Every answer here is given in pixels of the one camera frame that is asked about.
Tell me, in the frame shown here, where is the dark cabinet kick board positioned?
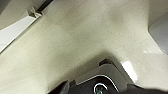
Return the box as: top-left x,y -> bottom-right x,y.
29,0 -> 55,15

